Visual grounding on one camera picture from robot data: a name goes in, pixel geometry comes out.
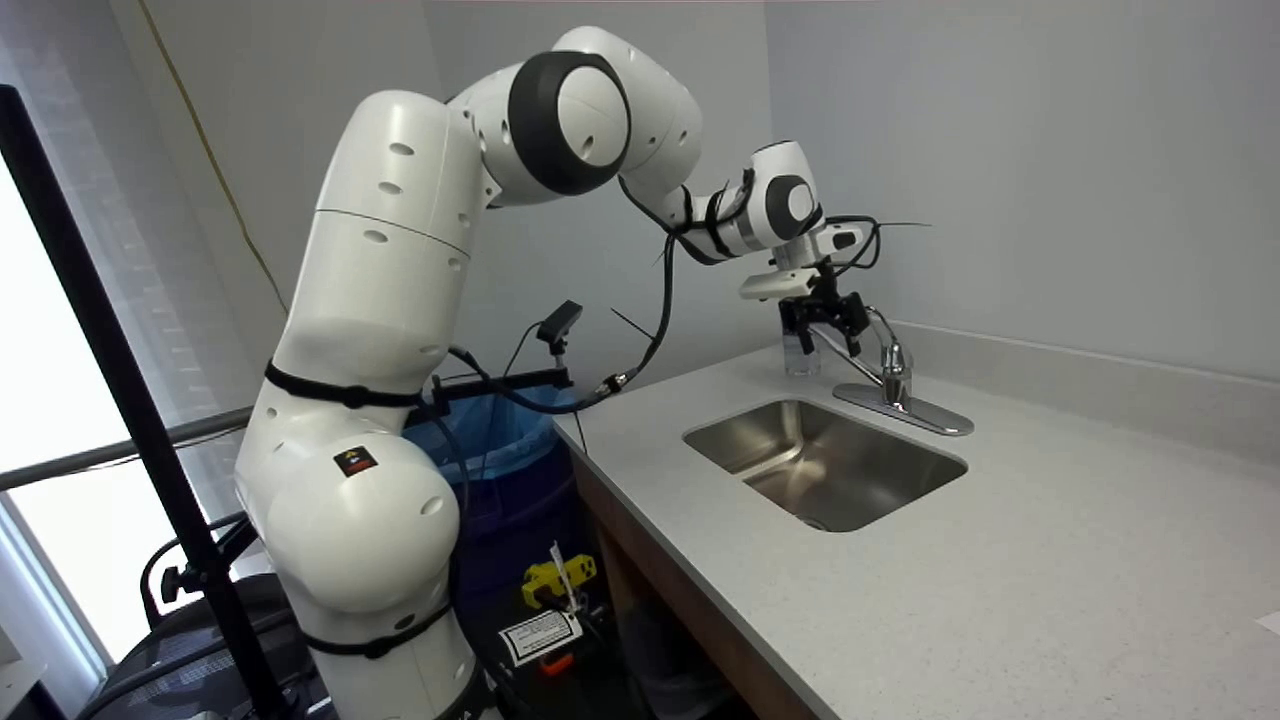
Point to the chrome tap base plate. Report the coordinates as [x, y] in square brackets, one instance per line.
[912, 408]

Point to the wooden counter cabinet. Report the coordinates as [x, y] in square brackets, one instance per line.
[665, 600]

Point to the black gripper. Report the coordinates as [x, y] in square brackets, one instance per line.
[825, 308]

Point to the black tripod pole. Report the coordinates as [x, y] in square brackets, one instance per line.
[134, 401]

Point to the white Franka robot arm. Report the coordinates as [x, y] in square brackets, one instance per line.
[387, 294]

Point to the white label tag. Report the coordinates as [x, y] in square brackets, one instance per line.
[542, 637]

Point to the small black camera on stand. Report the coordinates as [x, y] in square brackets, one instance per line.
[562, 325]

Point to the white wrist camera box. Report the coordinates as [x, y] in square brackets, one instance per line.
[781, 283]

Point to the stainless steel sink basin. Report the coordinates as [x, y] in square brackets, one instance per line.
[825, 466]

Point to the black cart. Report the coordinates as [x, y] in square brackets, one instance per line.
[160, 654]

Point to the blue lined trash bin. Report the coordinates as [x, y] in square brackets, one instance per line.
[514, 466]

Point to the yellow tool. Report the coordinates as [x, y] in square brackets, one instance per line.
[556, 582]

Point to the grey window rail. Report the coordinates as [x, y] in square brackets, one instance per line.
[81, 463]

